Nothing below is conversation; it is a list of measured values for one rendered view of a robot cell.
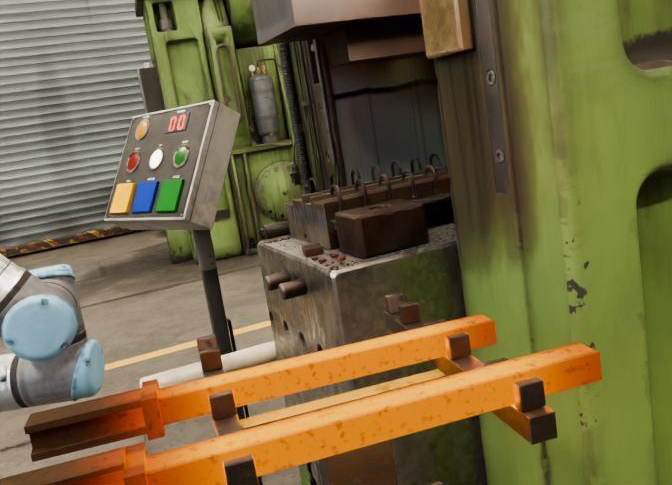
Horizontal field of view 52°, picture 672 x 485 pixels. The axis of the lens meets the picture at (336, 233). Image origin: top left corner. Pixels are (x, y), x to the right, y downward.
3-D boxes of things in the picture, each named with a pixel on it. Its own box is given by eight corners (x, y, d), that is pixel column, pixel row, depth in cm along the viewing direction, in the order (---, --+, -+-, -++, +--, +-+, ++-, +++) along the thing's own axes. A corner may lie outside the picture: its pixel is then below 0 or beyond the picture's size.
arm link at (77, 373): (101, 327, 114) (114, 383, 116) (27, 339, 114) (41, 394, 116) (82, 346, 105) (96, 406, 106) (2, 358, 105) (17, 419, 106)
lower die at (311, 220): (330, 250, 111) (322, 198, 110) (290, 236, 130) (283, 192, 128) (537, 200, 127) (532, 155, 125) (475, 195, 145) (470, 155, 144)
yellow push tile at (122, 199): (125, 212, 161) (133, 182, 163) (108, 213, 166) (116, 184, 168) (131, 214, 162) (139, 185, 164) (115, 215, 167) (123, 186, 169)
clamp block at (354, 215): (362, 260, 100) (355, 217, 99) (339, 252, 108) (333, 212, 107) (432, 242, 105) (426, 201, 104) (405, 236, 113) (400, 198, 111)
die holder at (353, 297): (376, 555, 104) (331, 272, 96) (293, 455, 139) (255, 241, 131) (650, 438, 124) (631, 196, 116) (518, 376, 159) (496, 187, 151)
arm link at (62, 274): (70, 267, 102) (88, 346, 104) (71, 256, 113) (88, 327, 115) (2, 281, 99) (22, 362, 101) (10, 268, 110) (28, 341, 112)
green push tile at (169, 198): (173, 211, 148) (182, 178, 149) (154, 211, 153) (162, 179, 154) (180, 213, 149) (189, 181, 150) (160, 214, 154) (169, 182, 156)
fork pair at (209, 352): (203, 372, 67) (199, 353, 66) (199, 355, 72) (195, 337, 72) (421, 320, 72) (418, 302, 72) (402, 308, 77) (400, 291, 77)
